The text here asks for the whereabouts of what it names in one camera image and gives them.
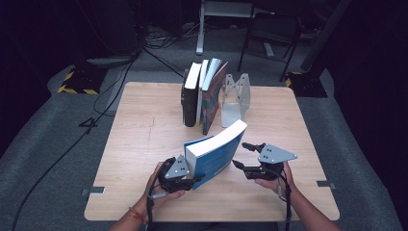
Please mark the person's left hand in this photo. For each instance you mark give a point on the person's left hand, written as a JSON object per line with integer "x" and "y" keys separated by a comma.
{"x": 160, "y": 200}

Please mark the black book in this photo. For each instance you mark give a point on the black book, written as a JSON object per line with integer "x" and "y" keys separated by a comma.
{"x": 191, "y": 102}

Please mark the grey table edge bracket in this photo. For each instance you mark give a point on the grey table edge bracket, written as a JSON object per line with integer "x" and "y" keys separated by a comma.
{"x": 326, "y": 185}
{"x": 93, "y": 191}

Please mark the grey floor plate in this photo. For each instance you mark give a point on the grey floor plate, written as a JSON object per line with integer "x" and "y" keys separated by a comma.
{"x": 109, "y": 61}

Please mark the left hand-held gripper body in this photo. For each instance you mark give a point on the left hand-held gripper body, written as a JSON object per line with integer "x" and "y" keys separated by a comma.
{"x": 174, "y": 174}

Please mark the grey slanted pole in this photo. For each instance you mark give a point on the grey slanted pole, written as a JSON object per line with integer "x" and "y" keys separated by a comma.
{"x": 324, "y": 35}

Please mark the person's right hand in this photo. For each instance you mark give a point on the person's right hand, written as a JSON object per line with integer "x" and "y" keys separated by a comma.
{"x": 287, "y": 186}

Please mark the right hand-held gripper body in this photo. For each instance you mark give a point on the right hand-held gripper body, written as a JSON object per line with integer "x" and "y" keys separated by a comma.
{"x": 272, "y": 160}

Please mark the black chair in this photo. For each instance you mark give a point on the black chair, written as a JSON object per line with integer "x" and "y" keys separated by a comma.
{"x": 272, "y": 37}

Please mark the black yellow striped base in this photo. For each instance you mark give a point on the black yellow striped base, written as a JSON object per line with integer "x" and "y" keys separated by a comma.
{"x": 81, "y": 82}
{"x": 308, "y": 86}

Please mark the expandable metal book rack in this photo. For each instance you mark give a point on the expandable metal book rack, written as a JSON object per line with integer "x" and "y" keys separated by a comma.
{"x": 231, "y": 114}

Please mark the red book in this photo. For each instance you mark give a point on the red book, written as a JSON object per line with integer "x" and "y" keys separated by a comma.
{"x": 211, "y": 106}

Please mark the blue book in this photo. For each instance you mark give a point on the blue book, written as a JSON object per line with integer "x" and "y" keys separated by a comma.
{"x": 215, "y": 160}

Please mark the black equipment stand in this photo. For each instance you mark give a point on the black equipment stand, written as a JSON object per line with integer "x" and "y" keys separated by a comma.
{"x": 112, "y": 29}

